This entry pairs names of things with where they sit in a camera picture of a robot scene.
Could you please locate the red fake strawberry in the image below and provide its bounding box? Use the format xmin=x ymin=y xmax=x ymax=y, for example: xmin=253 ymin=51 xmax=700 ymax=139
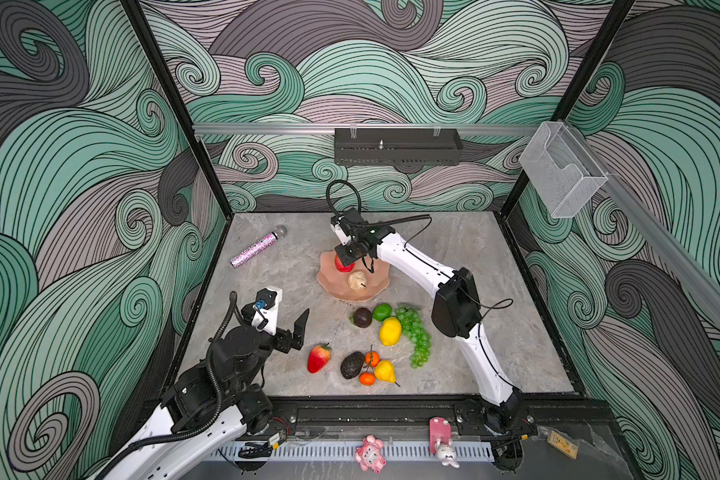
xmin=307 ymin=343 xmax=332 ymax=374

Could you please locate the red fake apple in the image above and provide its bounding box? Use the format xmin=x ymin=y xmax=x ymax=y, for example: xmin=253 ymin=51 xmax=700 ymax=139
xmin=334 ymin=255 xmax=355 ymax=273

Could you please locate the beige fake pear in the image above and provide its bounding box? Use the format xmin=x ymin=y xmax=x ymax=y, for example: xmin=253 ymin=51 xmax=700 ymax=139
xmin=348 ymin=271 xmax=368 ymax=292

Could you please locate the pink scalloped fruit bowl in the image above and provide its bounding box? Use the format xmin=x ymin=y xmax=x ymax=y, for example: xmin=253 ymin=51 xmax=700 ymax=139
xmin=317 ymin=251 xmax=390 ymax=302

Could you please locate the dark fake avocado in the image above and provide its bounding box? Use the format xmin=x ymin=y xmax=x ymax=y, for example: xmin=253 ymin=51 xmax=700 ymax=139
xmin=340 ymin=351 xmax=366 ymax=380

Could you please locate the yellow fake lemon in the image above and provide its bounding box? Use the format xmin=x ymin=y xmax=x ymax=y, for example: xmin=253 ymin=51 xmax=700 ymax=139
xmin=379 ymin=317 xmax=402 ymax=346

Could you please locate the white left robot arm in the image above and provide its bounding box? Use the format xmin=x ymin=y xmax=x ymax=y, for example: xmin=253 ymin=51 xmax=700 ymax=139
xmin=94 ymin=286 xmax=310 ymax=479

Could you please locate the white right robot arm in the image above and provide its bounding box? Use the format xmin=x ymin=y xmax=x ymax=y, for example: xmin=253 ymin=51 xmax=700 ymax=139
xmin=331 ymin=208 xmax=522 ymax=433

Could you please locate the dark brown fake fig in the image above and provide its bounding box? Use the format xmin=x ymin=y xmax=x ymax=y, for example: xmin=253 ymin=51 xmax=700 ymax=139
xmin=351 ymin=307 xmax=374 ymax=329

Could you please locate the green fake lime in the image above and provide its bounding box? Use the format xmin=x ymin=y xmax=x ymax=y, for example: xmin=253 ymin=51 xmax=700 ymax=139
xmin=372 ymin=303 xmax=394 ymax=322

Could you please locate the orange fake tangerine upper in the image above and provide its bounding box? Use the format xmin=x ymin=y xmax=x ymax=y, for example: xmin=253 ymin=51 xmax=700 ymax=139
xmin=365 ymin=348 xmax=381 ymax=369

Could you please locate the orange fake tangerine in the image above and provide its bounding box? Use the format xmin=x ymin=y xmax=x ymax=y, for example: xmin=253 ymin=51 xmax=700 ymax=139
xmin=365 ymin=348 xmax=381 ymax=369
xmin=358 ymin=372 xmax=376 ymax=386

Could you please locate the orange fake tangerine lower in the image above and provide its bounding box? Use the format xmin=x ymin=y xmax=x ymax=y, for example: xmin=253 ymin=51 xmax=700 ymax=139
xmin=358 ymin=372 xmax=376 ymax=386

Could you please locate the yellow fake pear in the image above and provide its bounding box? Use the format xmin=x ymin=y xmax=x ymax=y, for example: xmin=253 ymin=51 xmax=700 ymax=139
xmin=374 ymin=360 xmax=397 ymax=385

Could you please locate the green fake grape bunch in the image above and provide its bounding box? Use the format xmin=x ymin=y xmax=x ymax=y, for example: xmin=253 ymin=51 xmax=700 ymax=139
xmin=395 ymin=307 xmax=431 ymax=369

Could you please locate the pink glitter microphone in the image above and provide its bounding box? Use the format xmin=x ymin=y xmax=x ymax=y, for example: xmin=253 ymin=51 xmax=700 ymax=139
xmin=229 ymin=225 xmax=287 ymax=268

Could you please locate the pink toy figure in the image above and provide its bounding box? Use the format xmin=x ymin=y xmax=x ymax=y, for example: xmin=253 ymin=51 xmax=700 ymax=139
xmin=354 ymin=435 xmax=386 ymax=474

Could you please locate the pink and white bunny toy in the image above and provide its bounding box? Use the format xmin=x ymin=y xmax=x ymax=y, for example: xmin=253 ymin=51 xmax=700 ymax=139
xmin=429 ymin=417 xmax=460 ymax=469

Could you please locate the yellow label tag right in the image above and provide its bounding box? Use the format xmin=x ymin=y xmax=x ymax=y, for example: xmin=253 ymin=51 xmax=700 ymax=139
xmin=546 ymin=430 xmax=579 ymax=460

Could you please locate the white slotted cable duct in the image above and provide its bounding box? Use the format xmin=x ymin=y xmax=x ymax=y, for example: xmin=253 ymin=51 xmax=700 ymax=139
xmin=206 ymin=440 xmax=494 ymax=463

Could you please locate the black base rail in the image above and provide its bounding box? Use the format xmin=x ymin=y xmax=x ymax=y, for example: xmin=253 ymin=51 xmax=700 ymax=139
xmin=271 ymin=393 xmax=615 ymax=439

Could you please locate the black corner frame post right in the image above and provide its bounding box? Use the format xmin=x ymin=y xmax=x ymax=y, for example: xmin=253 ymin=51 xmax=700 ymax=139
xmin=500 ymin=1 xmax=634 ymax=220

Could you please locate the black corner frame post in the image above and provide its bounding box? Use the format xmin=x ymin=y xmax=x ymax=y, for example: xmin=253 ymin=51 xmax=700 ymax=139
xmin=500 ymin=1 xmax=634 ymax=220
xmin=120 ymin=0 xmax=234 ymax=222

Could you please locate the grey aluminium rail back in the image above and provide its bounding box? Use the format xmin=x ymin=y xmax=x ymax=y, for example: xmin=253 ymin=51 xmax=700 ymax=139
xmin=192 ymin=122 xmax=539 ymax=137

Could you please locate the grey aluminium rail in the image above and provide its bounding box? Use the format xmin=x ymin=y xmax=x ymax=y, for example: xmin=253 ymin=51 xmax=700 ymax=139
xmin=566 ymin=126 xmax=720 ymax=330
xmin=192 ymin=122 xmax=539 ymax=137

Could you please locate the clear plastic wall box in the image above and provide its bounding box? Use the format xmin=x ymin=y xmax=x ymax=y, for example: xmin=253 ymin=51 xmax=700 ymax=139
xmin=519 ymin=121 xmax=607 ymax=219

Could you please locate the grey aluminium rail right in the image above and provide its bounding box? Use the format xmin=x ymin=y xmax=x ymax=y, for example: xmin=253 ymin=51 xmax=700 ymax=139
xmin=566 ymin=126 xmax=720 ymax=330

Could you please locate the black corner frame post left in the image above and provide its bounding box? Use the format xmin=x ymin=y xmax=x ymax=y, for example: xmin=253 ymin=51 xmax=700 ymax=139
xmin=120 ymin=0 xmax=234 ymax=222

